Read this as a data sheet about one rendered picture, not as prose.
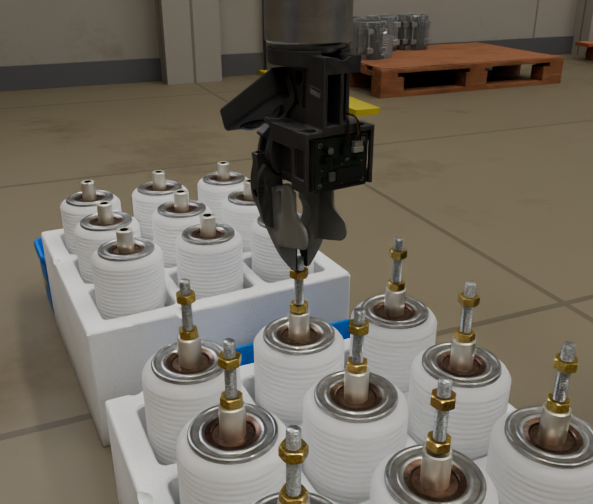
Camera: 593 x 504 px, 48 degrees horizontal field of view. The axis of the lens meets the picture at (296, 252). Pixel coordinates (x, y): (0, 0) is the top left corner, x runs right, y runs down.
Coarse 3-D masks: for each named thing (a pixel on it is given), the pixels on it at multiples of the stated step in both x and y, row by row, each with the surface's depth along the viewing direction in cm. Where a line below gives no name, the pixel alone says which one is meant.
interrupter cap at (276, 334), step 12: (276, 324) 72; (288, 324) 72; (312, 324) 72; (324, 324) 72; (264, 336) 69; (276, 336) 69; (288, 336) 70; (312, 336) 70; (324, 336) 69; (276, 348) 67; (288, 348) 67; (300, 348) 67; (312, 348) 67; (324, 348) 67
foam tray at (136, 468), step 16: (240, 368) 77; (112, 400) 71; (128, 400) 71; (112, 416) 69; (128, 416) 69; (144, 416) 71; (112, 432) 69; (128, 432) 67; (144, 432) 67; (112, 448) 72; (128, 448) 64; (144, 448) 64; (128, 464) 63; (144, 464) 62; (176, 464) 62; (480, 464) 62; (128, 480) 63; (144, 480) 60; (160, 480) 60; (176, 480) 61; (304, 480) 60; (128, 496) 66; (144, 496) 59; (160, 496) 59; (176, 496) 62
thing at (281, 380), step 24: (336, 336) 70; (264, 360) 67; (288, 360) 66; (312, 360) 66; (336, 360) 68; (264, 384) 69; (288, 384) 67; (312, 384) 67; (264, 408) 70; (288, 408) 68
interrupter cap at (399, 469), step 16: (416, 448) 53; (400, 464) 52; (416, 464) 52; (464, 464) 52; (400, 480) 50; (416, 480) 51; (464, 480) 50; (480, 480) 50; (400, 496) 49; (416, 496) 49; (432, 496) 49; (448, 496) 49; (464, 496) 49; (480, 496) 49
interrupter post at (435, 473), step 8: (424, 448) 49; (424, 456) 49; (432, 456) 49; (440, 456) 49; (448, 456) 49; (424, 464) 49; (432, 464) 49; (440, 464) 48; (448, 464) 49; (424, 472) 50; (432, 472) 49; (440, 472) 49; (448, 472) 49; (424, 480) 50; (432, 480) 49; (440, 480) 49; (448, 480) 50; (432, 488) 49; (440, 488) 49
